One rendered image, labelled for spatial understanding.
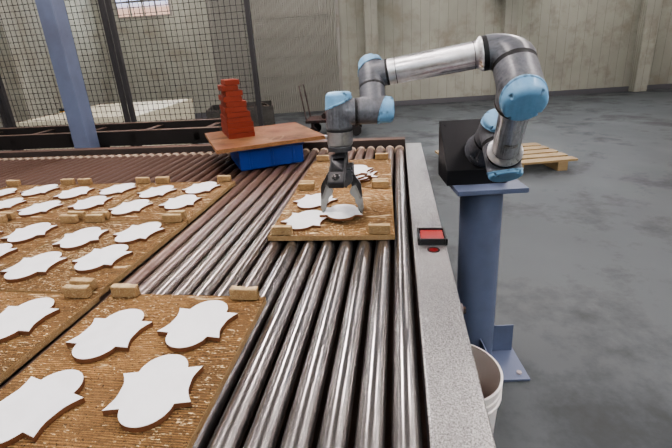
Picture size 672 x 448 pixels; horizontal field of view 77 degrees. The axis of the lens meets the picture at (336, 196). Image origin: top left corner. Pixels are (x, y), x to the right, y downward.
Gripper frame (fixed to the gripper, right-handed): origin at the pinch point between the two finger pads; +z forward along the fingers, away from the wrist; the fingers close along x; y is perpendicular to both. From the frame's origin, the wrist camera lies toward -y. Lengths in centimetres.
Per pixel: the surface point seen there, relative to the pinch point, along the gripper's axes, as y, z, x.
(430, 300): -42.6, 3.5, -21.6
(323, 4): 957, -170, 122
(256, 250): -18.9, 3.7, 21.6
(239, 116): 77, -20, 55
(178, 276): -32.5, 4.2, 37.2
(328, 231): -12.0, 1.2, 2.8
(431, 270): -30.2, 3.3, -23.2
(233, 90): 77, -33, 57
